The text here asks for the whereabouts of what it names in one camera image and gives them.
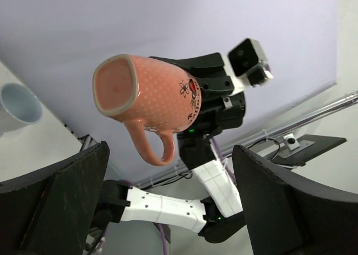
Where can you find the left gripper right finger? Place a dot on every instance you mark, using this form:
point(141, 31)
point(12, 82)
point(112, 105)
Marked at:
point(287, 213)

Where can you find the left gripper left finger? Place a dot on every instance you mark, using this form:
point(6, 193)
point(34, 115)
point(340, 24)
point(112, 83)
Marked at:
point(50, 210)

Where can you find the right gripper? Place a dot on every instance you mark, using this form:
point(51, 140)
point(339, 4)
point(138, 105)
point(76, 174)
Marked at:
point(219, 115)

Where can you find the pink mug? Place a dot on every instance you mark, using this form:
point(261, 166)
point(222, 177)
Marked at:
point(152, 98)

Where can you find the black monitor stand plate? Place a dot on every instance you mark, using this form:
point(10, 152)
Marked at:
point(293, 152)

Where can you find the light blue footed cup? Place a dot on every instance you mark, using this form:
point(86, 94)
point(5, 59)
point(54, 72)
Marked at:
point(19, 108)

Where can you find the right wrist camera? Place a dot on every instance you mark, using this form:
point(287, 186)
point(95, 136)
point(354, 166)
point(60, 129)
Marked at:
point(247, 66)

